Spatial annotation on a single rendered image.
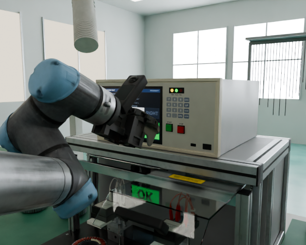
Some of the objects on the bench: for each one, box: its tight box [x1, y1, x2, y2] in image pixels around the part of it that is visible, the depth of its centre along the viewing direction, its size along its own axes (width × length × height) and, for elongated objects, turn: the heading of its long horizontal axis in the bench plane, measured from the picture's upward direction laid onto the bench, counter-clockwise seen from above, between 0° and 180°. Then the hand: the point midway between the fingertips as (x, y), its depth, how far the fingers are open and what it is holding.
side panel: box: [265, 151, 290, 245], centre depth 92 cm, size 28×3×32 cm
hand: (155, 129), depth 74 cm, fingers closed
